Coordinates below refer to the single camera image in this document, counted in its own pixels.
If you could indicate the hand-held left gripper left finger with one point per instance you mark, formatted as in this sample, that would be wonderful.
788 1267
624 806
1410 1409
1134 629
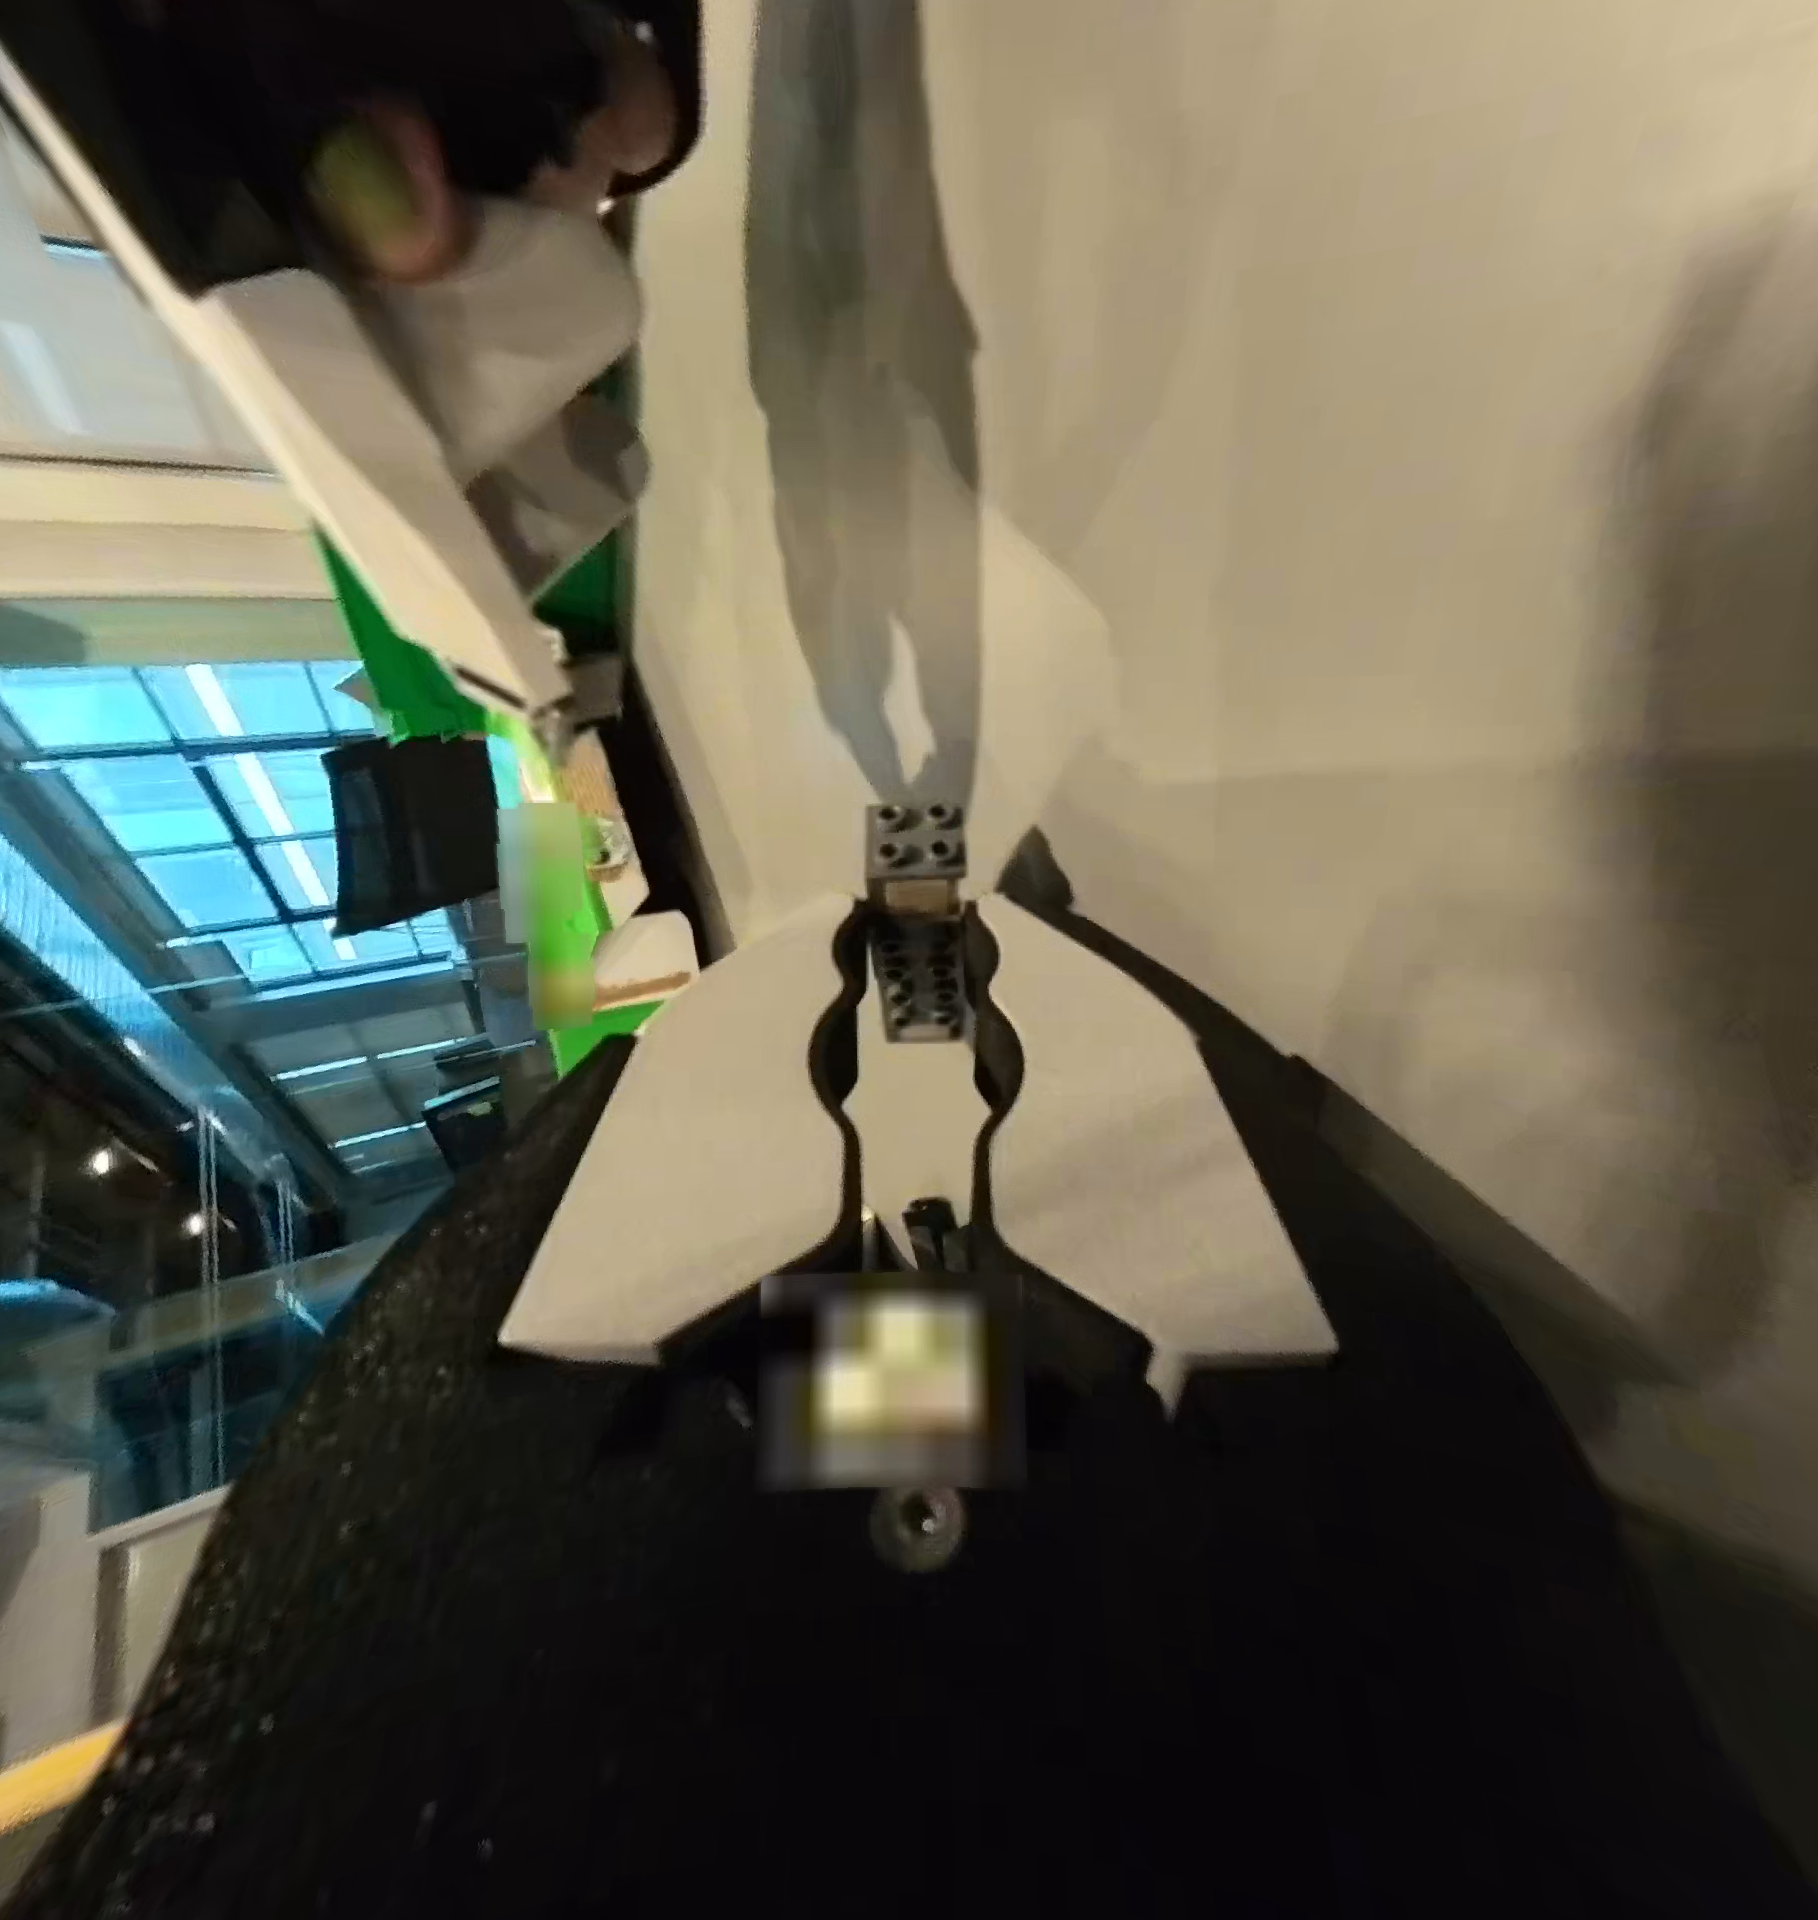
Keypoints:
700 1170

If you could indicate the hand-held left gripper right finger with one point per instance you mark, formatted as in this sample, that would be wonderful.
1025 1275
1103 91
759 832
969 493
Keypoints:
1134 1199

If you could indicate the grey building brick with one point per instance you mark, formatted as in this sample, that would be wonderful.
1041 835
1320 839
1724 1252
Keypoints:
922 974

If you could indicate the black cloth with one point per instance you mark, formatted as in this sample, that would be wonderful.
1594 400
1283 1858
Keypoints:
408 832

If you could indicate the green divider board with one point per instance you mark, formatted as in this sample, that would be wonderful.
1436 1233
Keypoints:
400 659

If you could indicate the glass window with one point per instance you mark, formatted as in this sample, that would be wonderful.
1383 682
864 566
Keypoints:
161 810

